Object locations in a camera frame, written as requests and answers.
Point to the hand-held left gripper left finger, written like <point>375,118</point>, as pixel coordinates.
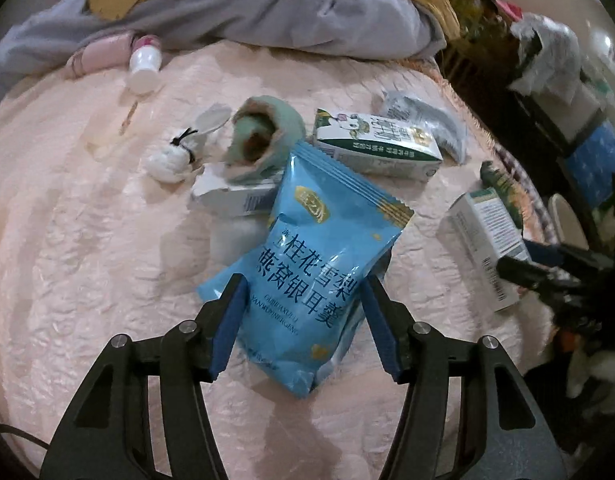
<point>227,320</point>

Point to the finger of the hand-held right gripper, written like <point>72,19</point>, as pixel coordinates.
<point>522,272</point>
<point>542,251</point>

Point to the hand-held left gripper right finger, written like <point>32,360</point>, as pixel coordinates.
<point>382,325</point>

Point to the cream plastic bin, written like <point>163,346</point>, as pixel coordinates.
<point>567,220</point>

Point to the blue snack packet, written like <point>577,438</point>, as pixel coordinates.
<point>312,240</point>

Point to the torn white cardboard box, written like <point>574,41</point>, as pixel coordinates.
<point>222,200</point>

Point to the white green milk carton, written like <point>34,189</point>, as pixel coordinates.
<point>372,145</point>

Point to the green fuzzy sock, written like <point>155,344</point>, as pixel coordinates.
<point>282,125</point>

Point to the plaid bed sheet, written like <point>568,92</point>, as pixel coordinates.
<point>532,195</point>

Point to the white medicine box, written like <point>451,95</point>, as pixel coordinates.
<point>482,230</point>

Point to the blue wrapped package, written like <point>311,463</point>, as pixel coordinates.
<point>597,160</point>

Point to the pink bedspread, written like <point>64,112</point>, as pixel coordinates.
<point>87,260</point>

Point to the grey foil pouch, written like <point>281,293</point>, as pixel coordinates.
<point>437,125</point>

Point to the white cloth bundle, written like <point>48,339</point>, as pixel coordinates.
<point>165,162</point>

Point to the white plastic bag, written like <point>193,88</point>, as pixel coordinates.
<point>547,50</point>

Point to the wooden crib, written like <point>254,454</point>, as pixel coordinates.
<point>467,20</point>

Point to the white bottle pink cap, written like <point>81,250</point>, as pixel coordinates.
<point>143,67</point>

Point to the pink cloth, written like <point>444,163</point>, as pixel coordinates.
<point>97,52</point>

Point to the grey quilt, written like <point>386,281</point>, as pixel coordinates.
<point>287,15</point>

